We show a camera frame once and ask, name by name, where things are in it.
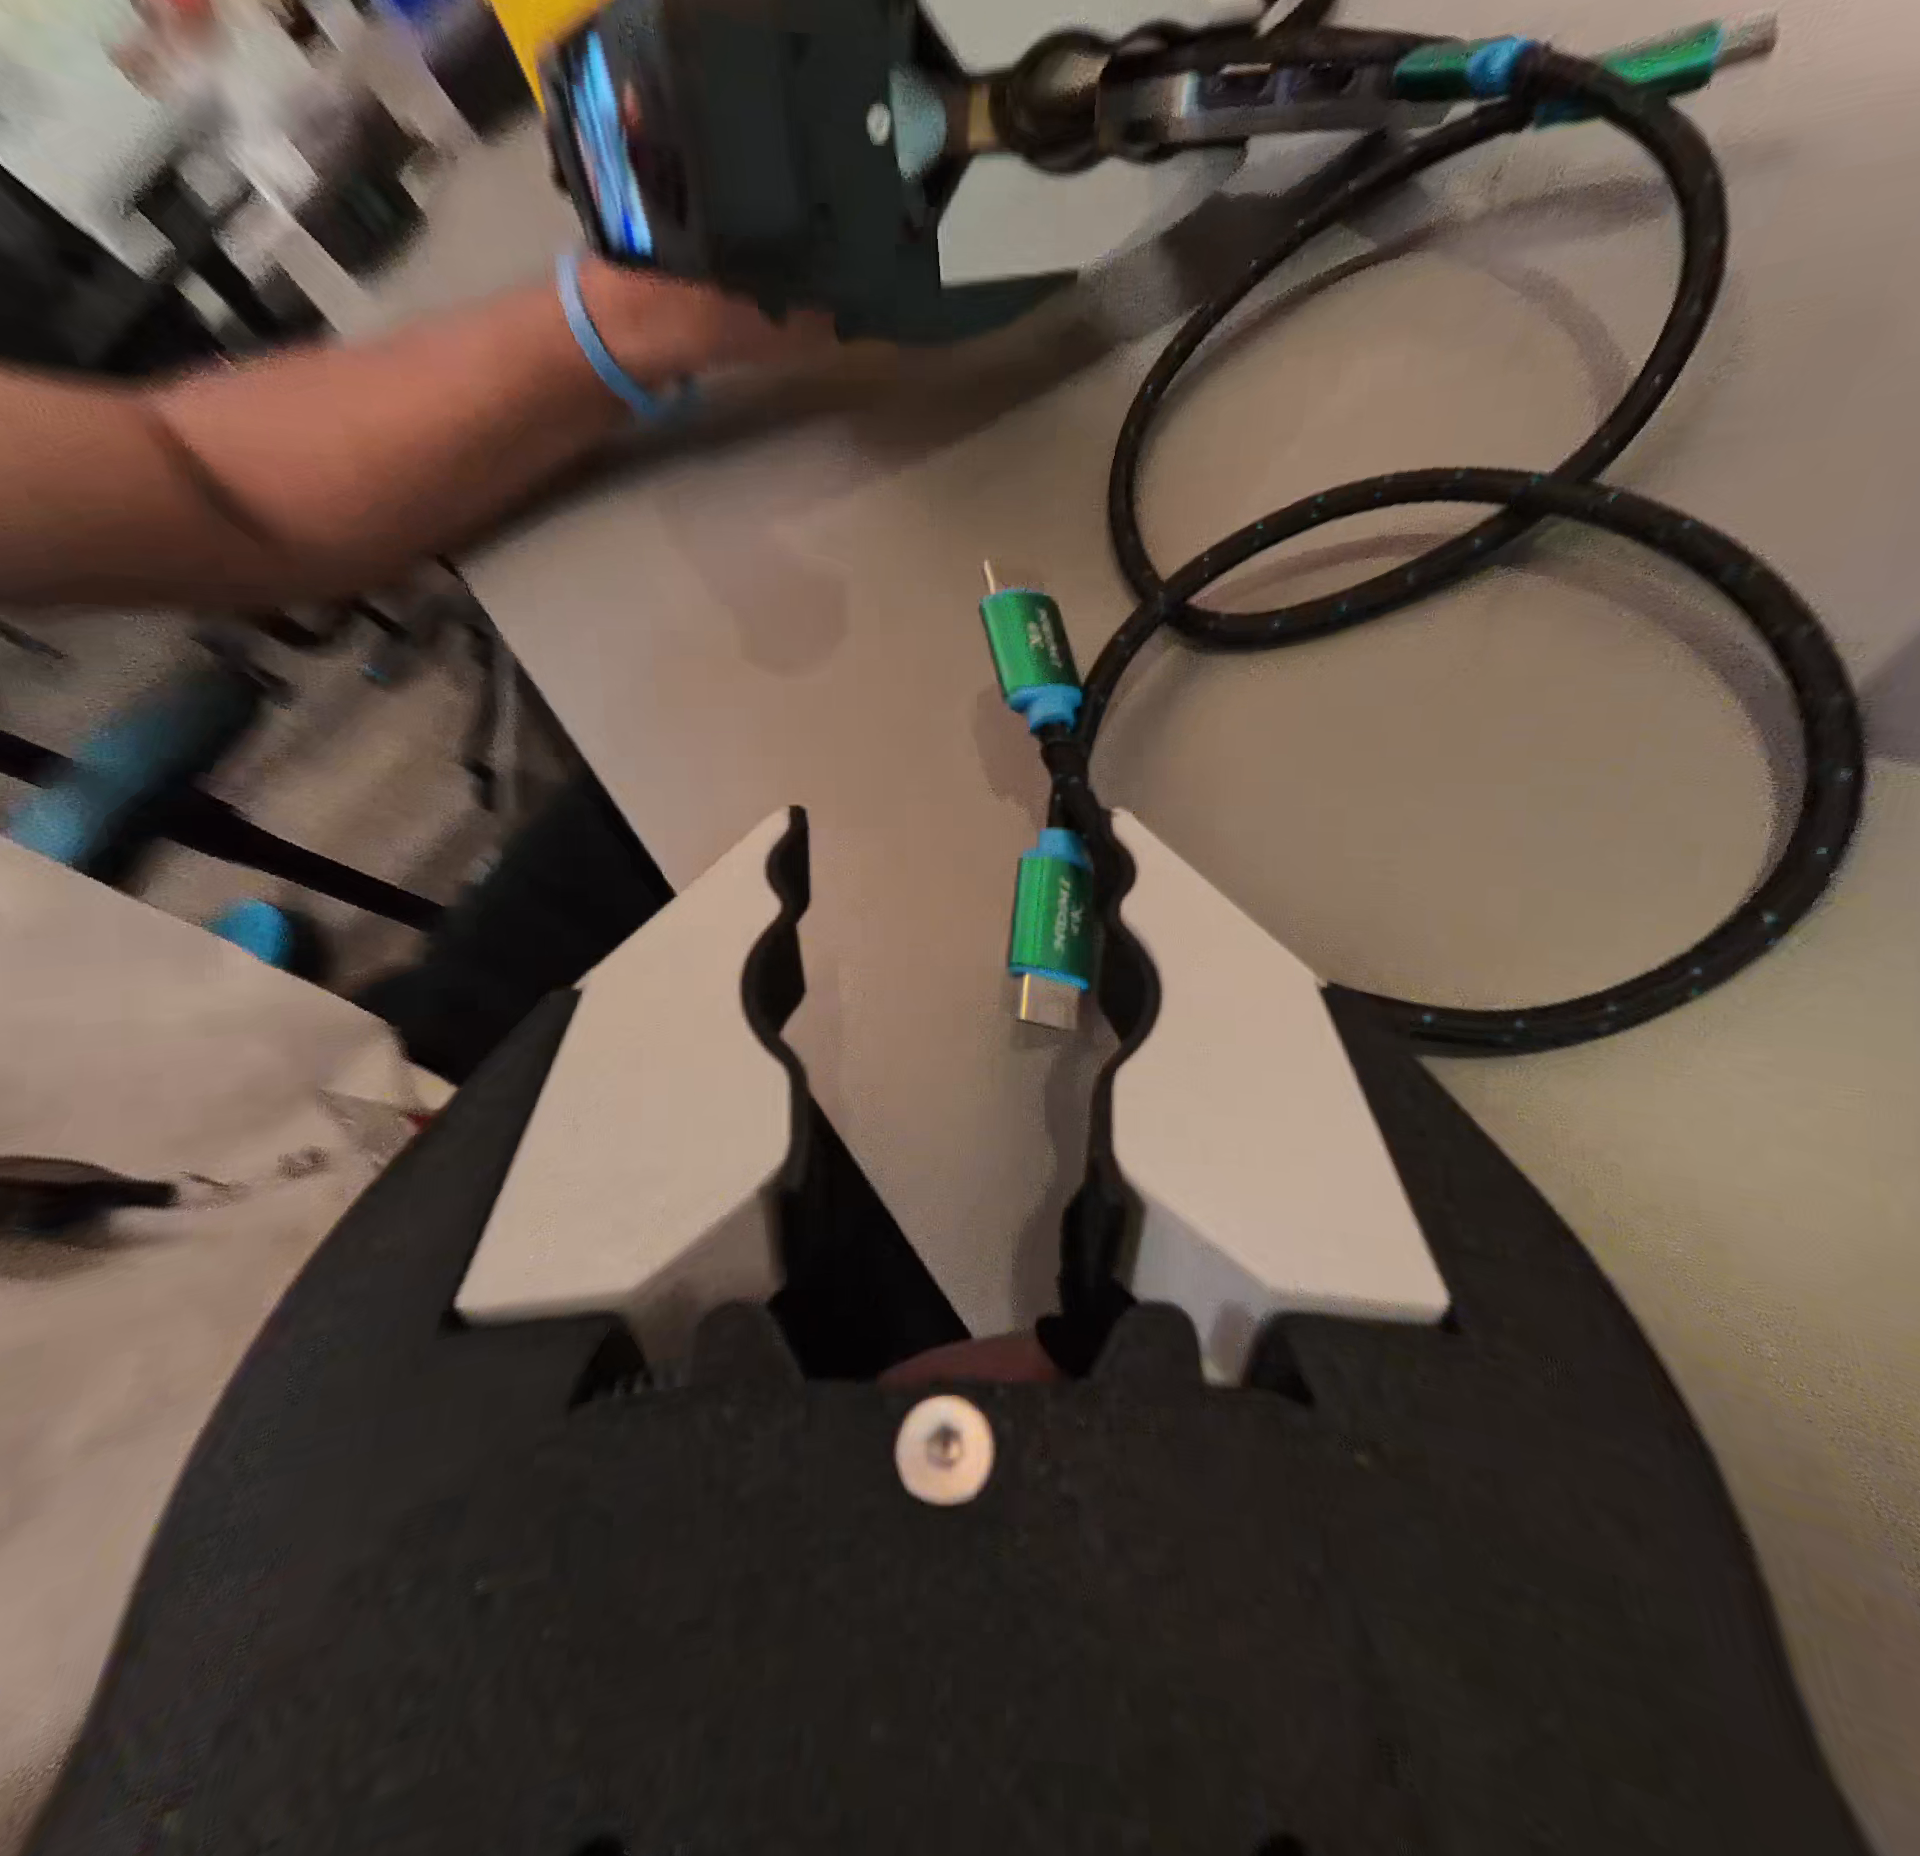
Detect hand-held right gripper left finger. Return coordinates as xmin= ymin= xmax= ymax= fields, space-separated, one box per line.
xmin=453 ymin=805 xmax=967 ymax=1380

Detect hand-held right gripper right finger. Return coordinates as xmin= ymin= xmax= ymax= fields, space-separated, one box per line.
xmin=1038 ymin=811 xmax=1455 ymax=1380

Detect thin black hub cable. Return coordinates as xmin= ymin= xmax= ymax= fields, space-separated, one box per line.
xmin=982 ymin=0 xmax=1349 ymax=174

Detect grey HDMI hub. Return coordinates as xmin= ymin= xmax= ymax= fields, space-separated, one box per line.
xmin=1155 ymin=60 xmax=1404 ymax=139

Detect green-ended braided HDMI cables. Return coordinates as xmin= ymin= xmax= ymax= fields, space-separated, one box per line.
xmin=980 ymin=469 xmax=1868 ymax=1061

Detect black braided HDMI cable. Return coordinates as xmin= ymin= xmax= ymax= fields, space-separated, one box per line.
xmin=1108 ymin=12 xmax=1783 ymax=644

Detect person's left forearm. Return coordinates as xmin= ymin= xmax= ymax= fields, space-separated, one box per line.
xmin=0 ymin=273 xmax=648 ymax=615

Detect grey desk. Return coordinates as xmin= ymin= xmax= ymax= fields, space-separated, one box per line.
xmin=452 ymin=0 xmax=1920 ymax=1856

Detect person's left hand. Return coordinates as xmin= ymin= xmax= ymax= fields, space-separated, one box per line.
xmin=591 ymin=260 xmax=842 ymax=391

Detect person's black trousers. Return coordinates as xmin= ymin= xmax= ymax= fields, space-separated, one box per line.
xmin=351 ymin=768 xmax=677 ymax=1085

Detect blue wristband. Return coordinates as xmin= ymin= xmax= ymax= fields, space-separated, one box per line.
xmin=552 ymin=248 xmax=705 ymax=425

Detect black badge reel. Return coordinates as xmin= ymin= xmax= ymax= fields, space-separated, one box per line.
xmin=0 ymin=1152 xmax=190 ymax=1235

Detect office chair with blue base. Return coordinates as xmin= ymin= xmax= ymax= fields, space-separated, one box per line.
xmin=0 ymin=656 xmax=453 ymax=980

